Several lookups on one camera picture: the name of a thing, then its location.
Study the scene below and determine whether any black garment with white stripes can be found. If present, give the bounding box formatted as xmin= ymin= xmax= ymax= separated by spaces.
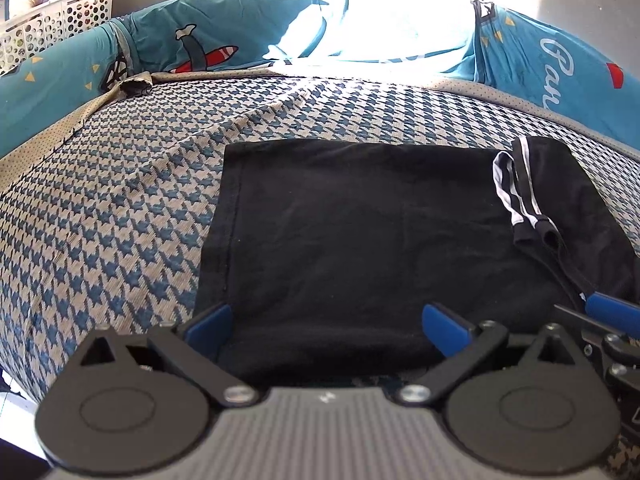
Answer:
xmin=196 ymin=136 xmax=639 ymax=386

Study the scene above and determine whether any houndstooth blue beige mattress cover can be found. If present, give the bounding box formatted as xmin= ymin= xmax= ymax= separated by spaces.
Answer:
xmin=1 ymin=76 xmax=639 ymax=479

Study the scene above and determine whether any blue airplane print pillow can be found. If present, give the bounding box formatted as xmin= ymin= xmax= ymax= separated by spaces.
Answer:
xmin=1 ymin=0 xmax=473 ymax=154
xmin=448 ymin=0 xmax=639 ymax=148

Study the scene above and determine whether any white perforated laundry basket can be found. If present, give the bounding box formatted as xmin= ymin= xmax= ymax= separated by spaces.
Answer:
xmin=1 ymin=0 xmax=113 ymax=75

